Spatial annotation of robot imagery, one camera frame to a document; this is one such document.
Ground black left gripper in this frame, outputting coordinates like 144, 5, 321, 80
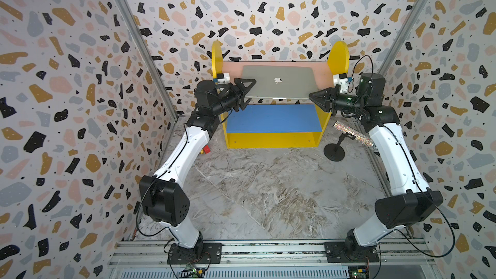
211, 79, 257, 119

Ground silver laptop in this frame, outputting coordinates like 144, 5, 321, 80
242, 65, 319, 99

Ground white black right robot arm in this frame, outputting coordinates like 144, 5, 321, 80
309, 73, 443, 261

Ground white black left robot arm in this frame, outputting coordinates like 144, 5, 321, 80
139, 78, 256, 258

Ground yellow shelf pink blue boards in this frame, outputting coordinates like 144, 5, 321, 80
212, 41, 350, 149

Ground glitter microphone on black stand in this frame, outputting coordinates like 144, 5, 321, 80
323, 119, 375, 162

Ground red yellow toy block vehicle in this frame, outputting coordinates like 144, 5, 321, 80
203, 145, 211, 154

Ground grey metal corner profile right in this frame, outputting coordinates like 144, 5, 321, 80
377, 0, 446, 76

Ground grey metal corner profile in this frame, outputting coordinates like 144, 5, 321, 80
377, 0, 446, 76
115, 0, 179, 123

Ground green circuit board right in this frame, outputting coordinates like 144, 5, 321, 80
348, 266, 369, 279

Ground green circuit board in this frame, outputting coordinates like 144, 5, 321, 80
177, 267, 206, 278
348, 266, 369, 279

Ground grey metal corner profile left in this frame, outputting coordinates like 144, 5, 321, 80
115, 0, 179, 123

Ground green circuit board left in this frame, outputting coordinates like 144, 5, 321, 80
177, 267, 206, 278

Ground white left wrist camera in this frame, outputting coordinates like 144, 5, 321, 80
213, 73, 231, 84

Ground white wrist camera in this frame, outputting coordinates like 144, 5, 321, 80
213, 73, 231, 84
333, 73, 353, 93

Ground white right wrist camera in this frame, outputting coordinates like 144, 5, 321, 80
333, 73, 353, 93

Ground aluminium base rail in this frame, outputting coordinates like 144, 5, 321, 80
108, 238, 442, 278

